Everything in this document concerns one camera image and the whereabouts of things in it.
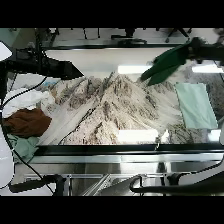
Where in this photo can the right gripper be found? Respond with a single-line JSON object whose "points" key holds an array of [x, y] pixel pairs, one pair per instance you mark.
{"points": [[195, 49]]}

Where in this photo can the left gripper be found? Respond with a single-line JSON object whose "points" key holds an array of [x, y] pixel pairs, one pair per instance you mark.
{"points": [[60, 69]]}

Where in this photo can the dark green garment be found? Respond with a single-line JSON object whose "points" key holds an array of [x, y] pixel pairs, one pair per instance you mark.
{"points": [[166, 65]]}

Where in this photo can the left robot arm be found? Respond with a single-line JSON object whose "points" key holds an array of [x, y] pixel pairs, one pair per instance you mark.
{"points": [[23, 65]]}

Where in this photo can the white garment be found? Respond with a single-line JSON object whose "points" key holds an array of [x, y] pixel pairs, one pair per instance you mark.
{"points": [[26, 99]]}

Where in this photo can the pale green folded garment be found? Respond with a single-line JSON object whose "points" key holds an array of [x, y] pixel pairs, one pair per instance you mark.
{"points": [[196, 106]]}

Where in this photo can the brown garment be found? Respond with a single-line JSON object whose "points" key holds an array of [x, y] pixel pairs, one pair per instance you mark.
{"points": [[28, 122]]}

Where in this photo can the silver frame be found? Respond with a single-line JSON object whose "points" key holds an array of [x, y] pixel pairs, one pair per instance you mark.
{"points": [[100, 158]]}

